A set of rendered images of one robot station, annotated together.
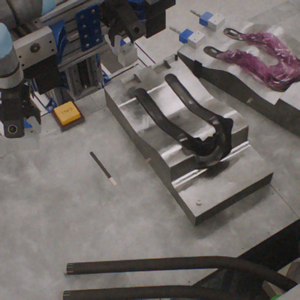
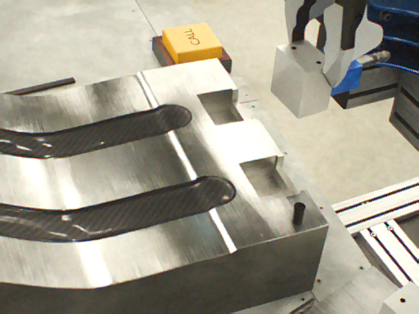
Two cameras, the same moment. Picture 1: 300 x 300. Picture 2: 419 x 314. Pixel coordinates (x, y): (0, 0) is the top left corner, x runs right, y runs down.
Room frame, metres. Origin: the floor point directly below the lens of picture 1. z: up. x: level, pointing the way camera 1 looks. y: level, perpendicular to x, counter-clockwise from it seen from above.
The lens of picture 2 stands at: (1.09, -0.55, 1.35)
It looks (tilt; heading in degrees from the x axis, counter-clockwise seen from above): 41 degrees down; 95
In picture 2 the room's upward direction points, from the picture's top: 5 degrees clockwise
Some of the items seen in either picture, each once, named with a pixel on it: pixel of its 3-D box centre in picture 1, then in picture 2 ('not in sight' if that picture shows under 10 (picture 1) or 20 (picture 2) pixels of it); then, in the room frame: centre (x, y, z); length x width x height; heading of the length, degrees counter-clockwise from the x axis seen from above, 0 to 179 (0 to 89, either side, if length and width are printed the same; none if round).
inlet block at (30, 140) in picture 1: (29, 125); not in sight; (0.87, 0.33, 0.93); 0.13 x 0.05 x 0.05; 1
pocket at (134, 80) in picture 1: (130, 84); (225, 120); (1.05, 0.05, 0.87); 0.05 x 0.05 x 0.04; 29
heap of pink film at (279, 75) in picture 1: (263, 55); not in sight; (1.12, -0.37, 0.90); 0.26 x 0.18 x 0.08; 46
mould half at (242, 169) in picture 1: (184, 128); (11, 202); (0.87, -0.10, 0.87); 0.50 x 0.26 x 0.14; 29
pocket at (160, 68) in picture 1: (160, 70); (270, 192); (1.10, -0.05, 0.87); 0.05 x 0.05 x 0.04; 29
